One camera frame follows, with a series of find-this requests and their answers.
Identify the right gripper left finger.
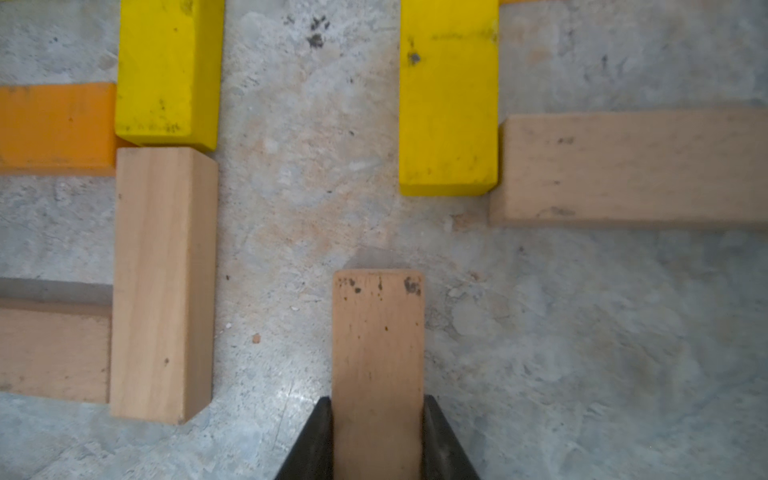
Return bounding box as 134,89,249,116
275,396,333,480

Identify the yellow block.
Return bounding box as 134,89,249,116
398,0,499,196
115,0,226,152

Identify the tan wood block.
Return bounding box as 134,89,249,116
489,107,767,230
110,147,219,425
331,269,426,479
1,299,112,403

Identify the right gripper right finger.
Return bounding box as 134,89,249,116
422,395,480,480

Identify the amber orange block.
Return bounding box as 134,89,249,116
499,0,541,5

